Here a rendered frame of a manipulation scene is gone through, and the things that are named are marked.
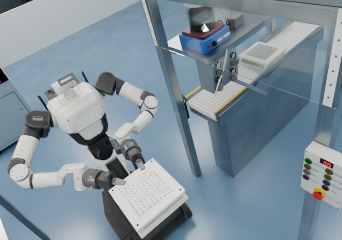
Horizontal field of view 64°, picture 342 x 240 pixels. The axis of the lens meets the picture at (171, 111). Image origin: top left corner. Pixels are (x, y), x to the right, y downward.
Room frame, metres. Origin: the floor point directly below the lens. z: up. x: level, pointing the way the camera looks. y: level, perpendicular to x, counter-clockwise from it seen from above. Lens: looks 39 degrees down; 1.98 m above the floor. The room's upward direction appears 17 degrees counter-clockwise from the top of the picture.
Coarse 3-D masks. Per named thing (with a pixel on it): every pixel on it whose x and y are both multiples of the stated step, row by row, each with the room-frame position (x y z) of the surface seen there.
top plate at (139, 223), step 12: (156, 168) 0.80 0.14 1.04; (168, 180) 0.72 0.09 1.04; (120, 192) 0.73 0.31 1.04; (180, 192) 0.65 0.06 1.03; (120, 204) 0.67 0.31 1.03; (156, 204) 0.62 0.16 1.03; (168, 204) 0.61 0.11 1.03; (132, 216) 0.61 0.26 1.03; (144, 216) 0.59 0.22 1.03; (156, 216) 0.58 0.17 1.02
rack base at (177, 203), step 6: (180, 198) 0.65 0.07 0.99; (186, 198) 0.65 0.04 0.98; (174, 204) 0.63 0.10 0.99; (180, 204) 0.63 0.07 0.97; (168, 210) 0.61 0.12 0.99; (174, 210) 0.62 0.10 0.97; (162, 216) 0.60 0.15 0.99; (156, 222) 0.58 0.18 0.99; (144, 228) 0.57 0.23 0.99; (150, 228) 0.56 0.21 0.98; (144, 234) 0.55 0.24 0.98
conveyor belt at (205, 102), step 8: (248, 80) 1.51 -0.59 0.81; (224, 88) 1.50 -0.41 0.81; (232, 88) 1.48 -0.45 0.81; (240, 88) 1.45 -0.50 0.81; (200, 96) 1.50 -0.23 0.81; (208, 96) 1.47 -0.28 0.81; (216, 96) 1.45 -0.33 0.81; (224, 96) 1.42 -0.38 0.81; (232, 96) 1.40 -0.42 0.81; (192, 104) 1.44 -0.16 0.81; (200, 104) 1.41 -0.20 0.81; (208, 104) 1.39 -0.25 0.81; (216, 104) 1.36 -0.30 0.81; (200, 112) 1.37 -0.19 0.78; (208, 112) 1.32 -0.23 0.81; (216, 120) 1.26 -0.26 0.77
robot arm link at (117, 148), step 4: (128, 136) 1.04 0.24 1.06; (112, 140) 1.06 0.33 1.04; (116, 140) 1.07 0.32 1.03; (120, 140) 1.03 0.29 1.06; (124, 140) 1.01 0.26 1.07; (128, 140) 1.00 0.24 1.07; (132, 140) 1.00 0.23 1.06; (112, 144) 1.04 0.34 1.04; (116, 144) 1.03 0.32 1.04; (120, 144) 1.02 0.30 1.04; (116, 148) 1.00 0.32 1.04; (120, 148) 0.99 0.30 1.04; (116, 152) 0.98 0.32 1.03; (120, 152) 0.99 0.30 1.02
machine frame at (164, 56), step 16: (288, 0) 0.79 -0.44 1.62; (304, 0) 0.76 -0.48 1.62; (320, 0) 0.73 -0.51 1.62; (336, 0) 0.70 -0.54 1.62; (160, 48) 1.46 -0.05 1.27; (160, 64) 1.50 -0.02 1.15; (176, 80) 1.48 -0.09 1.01; (176, 96) 1.46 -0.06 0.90; (176, 112) 1.48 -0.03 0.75; (320, 112) 0.66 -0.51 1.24; (336, 112) 0.62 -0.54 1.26; (320, 128) 0.65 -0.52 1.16; (336, 128) 0.63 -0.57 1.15; (192, 144) 1.47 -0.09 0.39; (192, 160) 1.45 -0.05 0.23; (304, 208) 0.66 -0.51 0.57; (304, 224) 0.65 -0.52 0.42
